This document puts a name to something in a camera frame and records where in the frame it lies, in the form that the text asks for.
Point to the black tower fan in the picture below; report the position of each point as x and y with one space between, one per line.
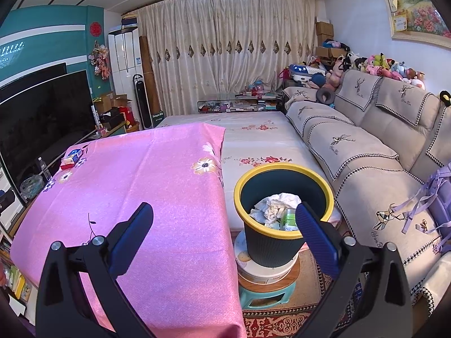
142 102

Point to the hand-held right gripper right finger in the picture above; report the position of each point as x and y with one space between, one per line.
317 243

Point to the white floral bed sheet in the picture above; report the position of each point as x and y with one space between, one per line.
264 137

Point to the white tall narrow box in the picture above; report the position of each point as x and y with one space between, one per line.
96 116

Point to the white tissue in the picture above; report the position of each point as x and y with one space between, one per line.
278 200

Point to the framed flower painting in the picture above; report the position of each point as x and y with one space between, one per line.
422 10

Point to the dark bin with yellow rim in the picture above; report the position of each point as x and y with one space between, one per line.
267 250

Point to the glass coffee table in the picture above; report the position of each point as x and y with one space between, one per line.
229 105

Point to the green plastic stool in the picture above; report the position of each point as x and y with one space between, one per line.
257 294

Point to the red flat packet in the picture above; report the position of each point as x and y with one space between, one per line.
67 166

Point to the cardboard box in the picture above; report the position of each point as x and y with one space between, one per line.
329 54
324 29
104 102
324 41
121 101

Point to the beige sofa with deer covers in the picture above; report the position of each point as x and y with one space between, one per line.
370 190

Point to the glass bowl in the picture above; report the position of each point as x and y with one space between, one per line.
31 186

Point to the white round tin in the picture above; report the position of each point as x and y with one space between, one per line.
260 273

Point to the white drawer unit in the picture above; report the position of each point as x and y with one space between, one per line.
8 200

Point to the dark green box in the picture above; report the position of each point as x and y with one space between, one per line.
158 118

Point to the grey neck pillow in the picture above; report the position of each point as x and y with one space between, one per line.
320 95

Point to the star printed pillow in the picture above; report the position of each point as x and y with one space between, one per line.
304 74

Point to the pile of plush toys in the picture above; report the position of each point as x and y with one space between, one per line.
380 65

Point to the blue white tissue pack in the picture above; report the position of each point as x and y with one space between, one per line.
74 155

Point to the large black television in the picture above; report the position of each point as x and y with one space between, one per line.
42 119

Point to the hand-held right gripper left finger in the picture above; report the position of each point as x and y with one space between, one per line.
132 241

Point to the red round wall ornament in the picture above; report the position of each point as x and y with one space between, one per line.
95 29

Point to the round wooden board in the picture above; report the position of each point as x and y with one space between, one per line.
294 276

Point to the clear water bottle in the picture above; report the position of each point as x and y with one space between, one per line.
44 169

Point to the red box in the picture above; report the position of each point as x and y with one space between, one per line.
127 114

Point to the brown tall board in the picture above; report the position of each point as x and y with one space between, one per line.
148 77

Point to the wicker basket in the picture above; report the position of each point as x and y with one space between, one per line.
132 126

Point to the beige patterned curtain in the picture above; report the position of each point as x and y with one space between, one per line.
225 42

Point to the hanging flower decoration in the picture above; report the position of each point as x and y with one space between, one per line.
100 61

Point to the patterned red rug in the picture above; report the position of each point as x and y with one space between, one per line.
267 324

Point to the stack atop air conditioner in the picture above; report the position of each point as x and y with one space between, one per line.
129 21

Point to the pink floral tablecloth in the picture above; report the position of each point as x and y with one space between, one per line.
148 190

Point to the row of books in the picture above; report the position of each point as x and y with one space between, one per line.
16 278

